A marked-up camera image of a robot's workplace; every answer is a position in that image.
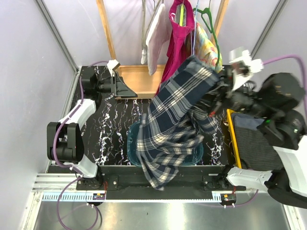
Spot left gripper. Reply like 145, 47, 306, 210
95, 72, 138, 98

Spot light blue wire hanger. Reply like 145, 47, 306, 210
191, 0, 199, 55

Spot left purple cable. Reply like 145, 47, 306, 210
51, 61, 113, 230

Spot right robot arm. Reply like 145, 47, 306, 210
217, 72, 307, 208

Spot teal transparent plastic bin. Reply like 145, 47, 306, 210
127, 121, 204, 167

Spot dark clothes in crate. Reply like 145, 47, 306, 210
231, 113, 283, 171

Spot dark green hanger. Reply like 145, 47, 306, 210
193, 7, 221, 70

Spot grey hanger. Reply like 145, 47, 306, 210
141, 0, 164, 49

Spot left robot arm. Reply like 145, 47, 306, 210
47, 70, 137, 190

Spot wooden clothes rack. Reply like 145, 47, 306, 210
97, 0, 228, 99

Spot yellow plastic crate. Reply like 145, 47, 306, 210
226, 109, 242, 169

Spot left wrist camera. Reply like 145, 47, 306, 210
106, 59, 120, 76

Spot navy plaid skirt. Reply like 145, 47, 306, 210
135, 54, 222, 191

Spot floral pastel garment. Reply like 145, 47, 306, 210
185, 22, 223, 73

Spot white skirt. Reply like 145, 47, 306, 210
141, 3, 171, 76

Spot magenta pleated skirt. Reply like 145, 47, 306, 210
158, 0, 195, 91

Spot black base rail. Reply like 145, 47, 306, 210
76, 165, 245, 202

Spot lime green hanger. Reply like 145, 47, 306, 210
179, 3, 186, 26

